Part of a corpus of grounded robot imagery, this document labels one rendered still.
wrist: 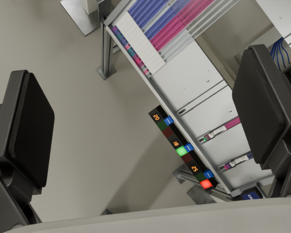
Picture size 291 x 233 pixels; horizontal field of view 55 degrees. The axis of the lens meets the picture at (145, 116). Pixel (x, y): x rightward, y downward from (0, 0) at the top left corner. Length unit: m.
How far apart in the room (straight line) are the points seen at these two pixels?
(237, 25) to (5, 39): 1.22
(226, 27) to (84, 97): 0.86
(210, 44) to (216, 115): 0.36
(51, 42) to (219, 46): 0.97
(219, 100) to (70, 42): 1.08
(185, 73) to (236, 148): 0.27
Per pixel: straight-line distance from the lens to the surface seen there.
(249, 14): 1.23
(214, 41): 1.13
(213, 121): 0.88
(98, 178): 1.60
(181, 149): 0.97
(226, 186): 0.95
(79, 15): 1.75
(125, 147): 1.60
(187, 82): 0.86
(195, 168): 0.99
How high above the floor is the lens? 1.59
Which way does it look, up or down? 79 degrees down
